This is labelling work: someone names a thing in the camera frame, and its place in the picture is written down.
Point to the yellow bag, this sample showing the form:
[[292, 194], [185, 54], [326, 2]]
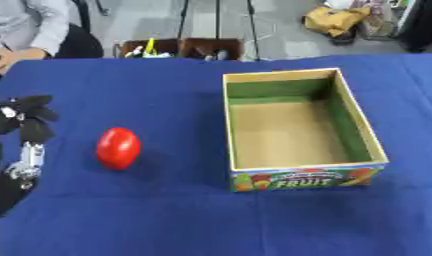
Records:
[[335, 20]]

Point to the black tripod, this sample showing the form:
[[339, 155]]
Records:
[[216, 23]]

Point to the red toy fruit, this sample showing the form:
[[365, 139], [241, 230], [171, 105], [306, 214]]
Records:
[[117, 148]]

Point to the brown cardboard box with items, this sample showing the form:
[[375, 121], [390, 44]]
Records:
[[184, 48]]

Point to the person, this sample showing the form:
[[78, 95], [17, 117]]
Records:
[[33, 26]]

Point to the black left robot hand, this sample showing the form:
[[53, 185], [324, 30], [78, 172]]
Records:
[[27, 116]]

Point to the person's hand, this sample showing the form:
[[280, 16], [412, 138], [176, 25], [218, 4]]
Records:
[[15, 58]]

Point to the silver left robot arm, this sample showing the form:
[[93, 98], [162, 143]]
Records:
[[15, 180]]

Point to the open cardboard box green inside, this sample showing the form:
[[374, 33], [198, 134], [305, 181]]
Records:
[[295, 133]]

